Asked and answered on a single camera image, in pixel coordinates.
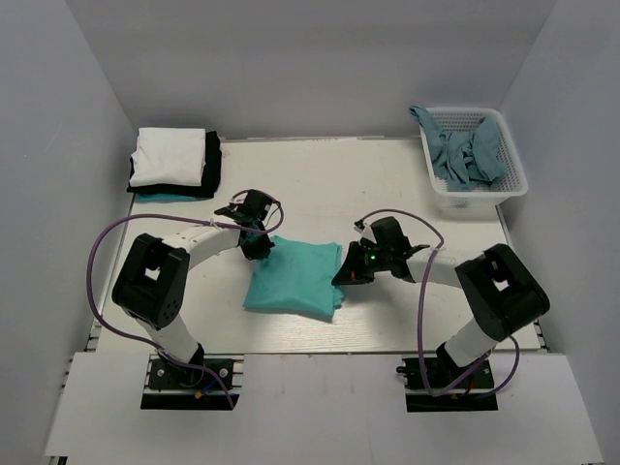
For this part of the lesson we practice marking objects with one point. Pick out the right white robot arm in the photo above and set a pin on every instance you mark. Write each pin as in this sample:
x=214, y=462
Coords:
x=502, y=294

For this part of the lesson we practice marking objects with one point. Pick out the white plastic basket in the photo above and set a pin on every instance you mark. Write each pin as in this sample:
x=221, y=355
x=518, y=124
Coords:
x=511, y=185

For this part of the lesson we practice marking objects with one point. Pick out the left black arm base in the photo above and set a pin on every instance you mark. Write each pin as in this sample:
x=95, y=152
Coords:
x=169, y=387

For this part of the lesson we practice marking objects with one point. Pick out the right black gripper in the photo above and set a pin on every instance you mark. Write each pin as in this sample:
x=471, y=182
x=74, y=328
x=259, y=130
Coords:
x=352, y=271

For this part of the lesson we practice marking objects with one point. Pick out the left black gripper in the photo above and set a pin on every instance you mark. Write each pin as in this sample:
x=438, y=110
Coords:
x=261, y=251

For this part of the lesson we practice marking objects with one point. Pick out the grey blue crumpled t shirt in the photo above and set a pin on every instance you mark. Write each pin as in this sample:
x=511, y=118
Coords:
x=464, y=159

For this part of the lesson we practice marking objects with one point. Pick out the teal green t shirt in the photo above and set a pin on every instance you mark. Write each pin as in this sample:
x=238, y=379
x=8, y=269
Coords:
x=296, y=279

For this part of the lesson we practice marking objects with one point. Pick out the folded teal t shirt bottom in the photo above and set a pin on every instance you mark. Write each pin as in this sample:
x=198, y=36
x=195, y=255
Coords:
x=163, y=198

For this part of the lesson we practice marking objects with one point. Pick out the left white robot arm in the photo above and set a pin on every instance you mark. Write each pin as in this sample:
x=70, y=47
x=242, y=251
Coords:
x=150, y=286

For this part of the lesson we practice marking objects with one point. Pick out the folded black t shirt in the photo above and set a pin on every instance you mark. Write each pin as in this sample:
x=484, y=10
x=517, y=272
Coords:
x=211, y=176

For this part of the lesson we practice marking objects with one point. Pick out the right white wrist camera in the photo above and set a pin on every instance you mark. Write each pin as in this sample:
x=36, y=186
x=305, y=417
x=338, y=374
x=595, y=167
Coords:
x=365, y=231

